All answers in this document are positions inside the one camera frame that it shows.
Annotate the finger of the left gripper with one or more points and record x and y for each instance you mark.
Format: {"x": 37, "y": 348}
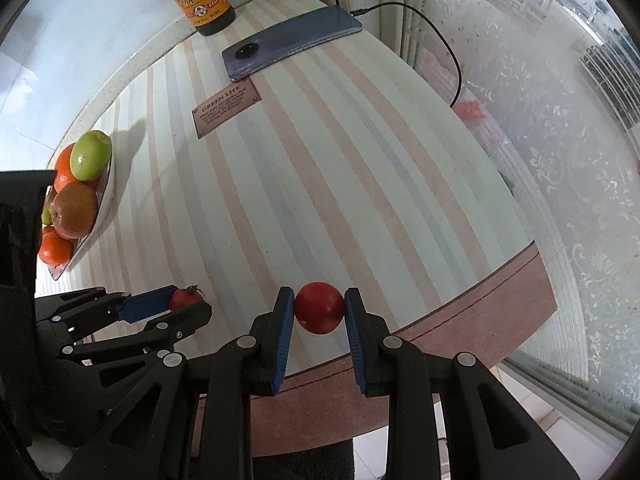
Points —
{"x": 158, "y": 334}
{"x": 120, "y": 305}

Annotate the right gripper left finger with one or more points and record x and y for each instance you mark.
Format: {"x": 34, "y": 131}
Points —
{"x": 253, "y": 364}

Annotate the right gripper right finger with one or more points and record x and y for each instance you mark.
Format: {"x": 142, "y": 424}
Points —
{"x": 386, "y": 365}

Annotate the red cherry tomato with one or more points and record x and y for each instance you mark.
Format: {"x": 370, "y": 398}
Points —
{"x": 184, "y": 297}
{"x": 319, "y": 308}

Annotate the red yellow apple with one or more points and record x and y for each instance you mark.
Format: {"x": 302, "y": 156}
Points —
{"x": 74, "y": 211}

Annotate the large green apple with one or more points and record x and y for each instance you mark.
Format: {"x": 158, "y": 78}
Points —
{"x": 46, "y": 215}

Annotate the large orange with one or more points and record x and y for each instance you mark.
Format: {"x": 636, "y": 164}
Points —
{"x": 70, "y": 169}

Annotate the small green apple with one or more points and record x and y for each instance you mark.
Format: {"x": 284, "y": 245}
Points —
{"x": 90, "y": 155}

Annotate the fox pattern oval plate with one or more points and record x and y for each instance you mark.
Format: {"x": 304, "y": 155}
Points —
{"x": 104, "y": 192}

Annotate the striped cat table mat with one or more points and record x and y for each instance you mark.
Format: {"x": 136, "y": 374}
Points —
{"x": 349, "y": 169}

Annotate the brown mat label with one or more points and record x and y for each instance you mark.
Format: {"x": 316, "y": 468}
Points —
{"x": 224, "y": 105}

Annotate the blue smartphone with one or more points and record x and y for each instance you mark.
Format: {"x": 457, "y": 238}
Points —
{"x": 287, "y": 38}

